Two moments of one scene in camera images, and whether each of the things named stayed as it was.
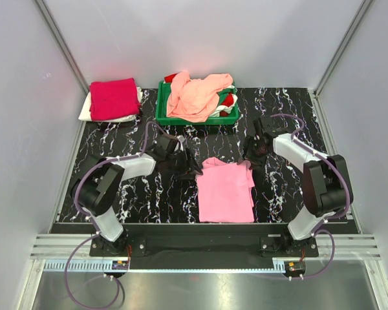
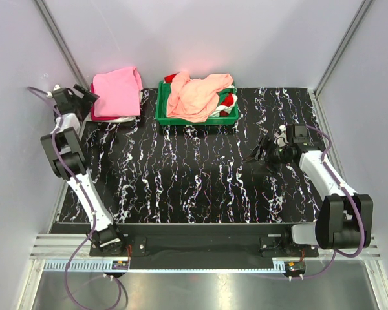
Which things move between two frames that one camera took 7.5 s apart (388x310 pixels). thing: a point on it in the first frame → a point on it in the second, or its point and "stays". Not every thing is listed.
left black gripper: [189, 166] → [88, 99]
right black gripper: [246, 154] → [255, 154]
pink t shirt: [226, 192] → [119, 92]
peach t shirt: [195, 100] stays
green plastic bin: [161, 117] stays
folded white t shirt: [85, 112] stays
